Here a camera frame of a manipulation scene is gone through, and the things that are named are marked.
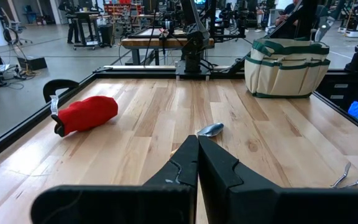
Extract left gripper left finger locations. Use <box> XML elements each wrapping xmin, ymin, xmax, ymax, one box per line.
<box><xmin>31</xmin><ymin>134</ymin><xmax>200</xmax><ymax>224</ymax></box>

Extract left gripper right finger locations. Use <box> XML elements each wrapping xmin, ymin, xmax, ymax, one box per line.
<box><xmin>198</xmin><ymin>136</ymin><xmax>358</xmax><ymax>224</ymax></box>

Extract pointed trowel wooden handle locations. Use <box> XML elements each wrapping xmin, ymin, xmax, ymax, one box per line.
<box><xmin>168</xmin><ymin>121</ymin><xmax>225</xmax><ymax>158</ymax></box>

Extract red gardening gloves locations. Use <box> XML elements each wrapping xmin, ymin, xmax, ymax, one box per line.
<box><xmin>49</xmin><ymin>94</ymin><xmax>119</xmax><ymax>138</ymax></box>

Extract beige green gardening bag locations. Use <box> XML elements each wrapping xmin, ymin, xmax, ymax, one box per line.
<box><xmin>244</xmin><ymin>37</ymin><xmax>331</xmax><ymax>100</ymax></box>

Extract hand rake wooden handle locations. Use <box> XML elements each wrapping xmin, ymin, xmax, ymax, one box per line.
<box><xmin>330</xmin><ymin>161</ymin><xmax>358</xmax><ymax>190</ymax></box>

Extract wooden workbench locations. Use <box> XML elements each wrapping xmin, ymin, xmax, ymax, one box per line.
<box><xmin>120</xmin><ymin>27</ymin><xmax>216</xmax><ymax>66</ymax></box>

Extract black drawer cabinet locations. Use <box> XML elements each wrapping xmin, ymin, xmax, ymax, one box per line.
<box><xmin>315</xmin><ymin>40</ymin><xmax>358</xmax><ymax>108</ymax></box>

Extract black table clamp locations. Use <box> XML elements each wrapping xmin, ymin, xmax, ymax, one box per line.
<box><xmin>42</xmin><ymin>78</ymin><xmax>80</xmax><ymax>104</ymax></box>

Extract black bin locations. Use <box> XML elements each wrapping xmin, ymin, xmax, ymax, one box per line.
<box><xmin>99</xmin><ymin>24</ymin><xmax>114</xmax><ymax>47</ymax></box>

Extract person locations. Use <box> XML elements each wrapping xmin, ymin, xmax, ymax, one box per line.
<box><xmin>57</xmin><ymin>0</ymin><xmax>82</xmax><ymax>44</ymax></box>
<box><xmin>274</xmin><ymin>0</ymin><xmax>303</xmax><ymax>27</ymax></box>

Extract black equipment cart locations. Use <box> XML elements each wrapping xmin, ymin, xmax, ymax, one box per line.
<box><xmin>73</xmin><ymin>11</ymin><xmax>103</xmax><ymax>50</ymax></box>

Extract black floor box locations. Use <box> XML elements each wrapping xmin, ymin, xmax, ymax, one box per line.
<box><xmin>17</xmin><ymin>55</ymin><xmax>48</xmax><ymax>71</ymax></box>

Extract office chair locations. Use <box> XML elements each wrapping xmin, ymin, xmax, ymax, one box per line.
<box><xmin>3</xmin><ymin>20</ymin><xmax>32</xmax><ymax>46</ymax></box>

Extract black aluminium table frame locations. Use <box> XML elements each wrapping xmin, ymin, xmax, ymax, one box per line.
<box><xmin>0</xmin><ymin>0</ymin><xmax>358</xmax><ymax>169</ymax></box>

